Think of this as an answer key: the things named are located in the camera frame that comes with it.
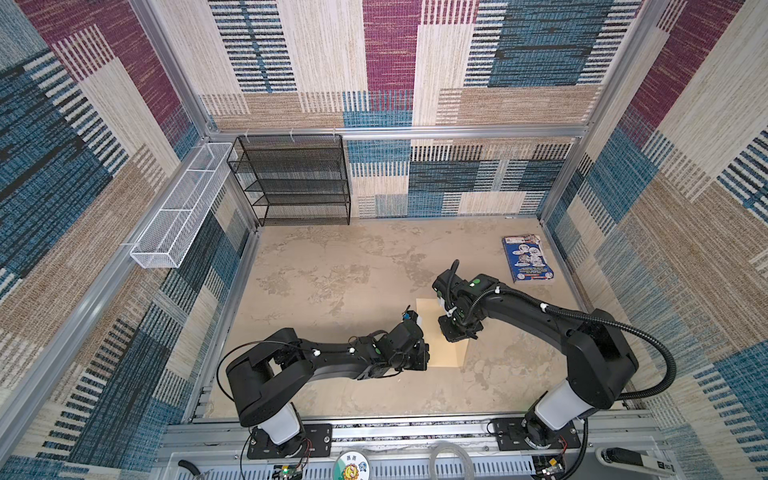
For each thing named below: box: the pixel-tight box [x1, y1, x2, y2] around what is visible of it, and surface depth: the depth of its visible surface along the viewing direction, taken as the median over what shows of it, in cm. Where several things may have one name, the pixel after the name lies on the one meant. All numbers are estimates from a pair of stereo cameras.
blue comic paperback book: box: [502, 234, 555, 283], surface depth 107 cm
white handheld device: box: [595, 447, 678, 477], surface depth 69 cm
